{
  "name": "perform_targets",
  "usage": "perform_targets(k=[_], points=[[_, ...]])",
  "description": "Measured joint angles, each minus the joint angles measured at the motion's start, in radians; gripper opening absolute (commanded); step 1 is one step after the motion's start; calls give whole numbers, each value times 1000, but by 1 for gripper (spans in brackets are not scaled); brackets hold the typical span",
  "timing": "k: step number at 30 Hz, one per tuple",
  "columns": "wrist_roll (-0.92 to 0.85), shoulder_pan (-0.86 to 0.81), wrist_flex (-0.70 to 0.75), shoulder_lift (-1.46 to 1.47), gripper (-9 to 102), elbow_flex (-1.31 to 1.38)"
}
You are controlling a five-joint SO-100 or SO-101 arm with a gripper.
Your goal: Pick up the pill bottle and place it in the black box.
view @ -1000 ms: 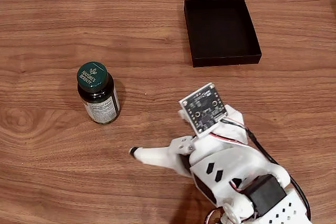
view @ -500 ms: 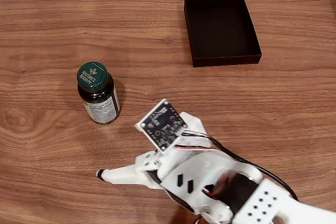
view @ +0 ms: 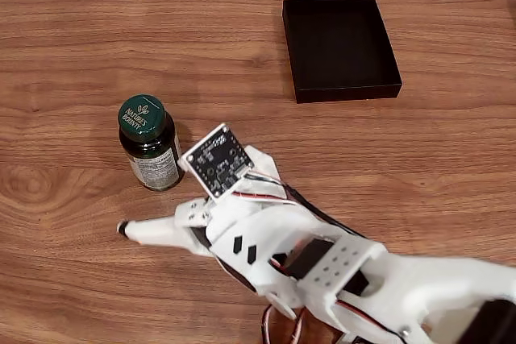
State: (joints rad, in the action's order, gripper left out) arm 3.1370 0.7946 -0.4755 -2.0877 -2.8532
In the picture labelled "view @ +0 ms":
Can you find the black box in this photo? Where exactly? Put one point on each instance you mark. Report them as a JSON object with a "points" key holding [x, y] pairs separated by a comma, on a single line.
{"points": [[342, 50]]}

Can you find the green pill bottle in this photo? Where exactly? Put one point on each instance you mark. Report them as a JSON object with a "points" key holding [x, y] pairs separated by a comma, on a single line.
{"points": [[151, 146]]}

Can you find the black camera board white mount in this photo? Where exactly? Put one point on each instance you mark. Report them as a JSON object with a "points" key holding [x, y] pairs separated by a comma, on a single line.
{"points": [[219, 158]]}

